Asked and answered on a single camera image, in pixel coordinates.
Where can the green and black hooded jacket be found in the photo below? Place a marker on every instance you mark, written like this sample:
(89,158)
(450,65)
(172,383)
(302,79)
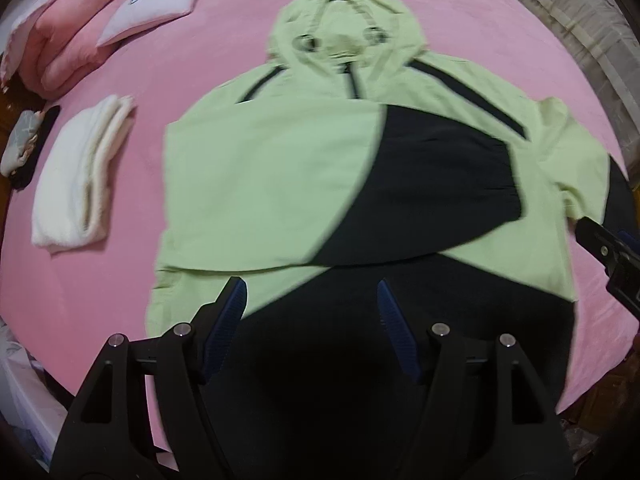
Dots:
(275,160)

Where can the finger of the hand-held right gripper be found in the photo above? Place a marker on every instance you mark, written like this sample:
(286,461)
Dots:
(625,285)
(597,240)

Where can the folded white fleece garment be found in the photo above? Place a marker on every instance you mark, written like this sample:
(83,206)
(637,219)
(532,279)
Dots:
(75,175)

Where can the pink bed sheet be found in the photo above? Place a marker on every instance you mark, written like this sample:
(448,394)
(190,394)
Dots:
(150,75)

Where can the white pillow with blue print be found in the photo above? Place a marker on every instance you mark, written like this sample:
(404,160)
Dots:
(150,5)

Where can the beige quilted cover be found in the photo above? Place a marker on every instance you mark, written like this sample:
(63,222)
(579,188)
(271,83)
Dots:
(565,15)

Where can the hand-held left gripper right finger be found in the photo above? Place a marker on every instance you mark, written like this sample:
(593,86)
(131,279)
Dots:
(397,325)

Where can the small black cloth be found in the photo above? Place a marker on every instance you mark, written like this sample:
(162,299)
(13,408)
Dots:
(37,160)

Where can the white crumpled cloth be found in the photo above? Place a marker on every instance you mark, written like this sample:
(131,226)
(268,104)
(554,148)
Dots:
(25,390)

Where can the folded pink blanket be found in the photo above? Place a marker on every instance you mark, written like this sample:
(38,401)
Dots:
(65,25)

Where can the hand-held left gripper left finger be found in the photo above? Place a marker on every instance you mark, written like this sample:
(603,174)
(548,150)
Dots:
(227,320)

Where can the grey floral pouch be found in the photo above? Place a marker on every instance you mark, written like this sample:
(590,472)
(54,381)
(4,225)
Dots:
(20,140)

